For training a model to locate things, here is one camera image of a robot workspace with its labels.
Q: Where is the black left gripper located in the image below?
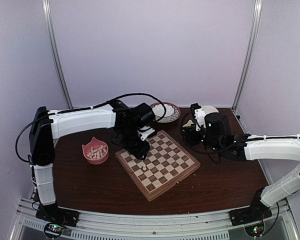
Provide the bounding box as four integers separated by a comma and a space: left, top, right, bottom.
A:
119, 125, 151, 161

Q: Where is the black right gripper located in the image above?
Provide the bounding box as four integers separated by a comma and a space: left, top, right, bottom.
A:
180, 123, 222, 154

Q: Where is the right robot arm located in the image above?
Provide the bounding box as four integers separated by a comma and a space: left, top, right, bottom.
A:
179, 112, 300, 221

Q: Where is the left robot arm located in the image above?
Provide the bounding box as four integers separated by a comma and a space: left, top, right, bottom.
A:
29, 99, 157, 222

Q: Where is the wooden chess board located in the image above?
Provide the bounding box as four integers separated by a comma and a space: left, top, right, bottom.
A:
115, 130, 201, 202

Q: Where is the white chess pieces pile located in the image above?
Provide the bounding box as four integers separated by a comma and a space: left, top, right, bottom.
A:
85, 145, 108, 160

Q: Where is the cream cat-ear bowl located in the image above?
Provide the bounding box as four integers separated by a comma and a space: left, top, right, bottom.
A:
183, 119, 196, 128

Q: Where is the patterned ceramic plate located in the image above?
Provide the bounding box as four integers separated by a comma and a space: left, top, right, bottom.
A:
150, 102, 181, 124

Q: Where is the small white floral bowl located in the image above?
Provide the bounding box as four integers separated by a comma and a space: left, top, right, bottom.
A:
202, 105, 219, 115

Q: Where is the pink cat-ear bowl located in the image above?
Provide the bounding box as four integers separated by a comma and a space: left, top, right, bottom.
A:
82, 137, 109, 165

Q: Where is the white scalloped bowl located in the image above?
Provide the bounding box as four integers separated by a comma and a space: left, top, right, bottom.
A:
152, 103, 175, 118

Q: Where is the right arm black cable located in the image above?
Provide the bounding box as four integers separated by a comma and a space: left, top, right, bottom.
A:
179, 111, 223, 165

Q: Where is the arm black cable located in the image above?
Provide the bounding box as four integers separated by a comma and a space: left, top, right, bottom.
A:
14, 92, 166, 163
179, 111, 223, 165

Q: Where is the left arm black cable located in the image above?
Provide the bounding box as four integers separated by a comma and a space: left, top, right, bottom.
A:
14, 92, 166, 163

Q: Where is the aluminium front rail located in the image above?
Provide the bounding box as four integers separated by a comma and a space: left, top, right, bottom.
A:
8, 198, 300, 240

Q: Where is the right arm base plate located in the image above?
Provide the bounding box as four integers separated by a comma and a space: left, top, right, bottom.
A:
229, 206, 273, 226

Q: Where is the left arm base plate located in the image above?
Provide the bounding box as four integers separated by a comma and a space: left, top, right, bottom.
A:
35, 205, 80, 227

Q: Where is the right aluminium frame post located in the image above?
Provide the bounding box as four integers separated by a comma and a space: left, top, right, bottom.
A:
231, 0, 263, 112

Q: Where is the aluminium frame post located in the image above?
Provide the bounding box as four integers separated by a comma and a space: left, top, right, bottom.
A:
231, 0, 263, 112
42, 0, 74, 109

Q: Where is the left aluminium frame post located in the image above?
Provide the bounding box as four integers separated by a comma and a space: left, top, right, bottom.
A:
42, 0, 74, 109

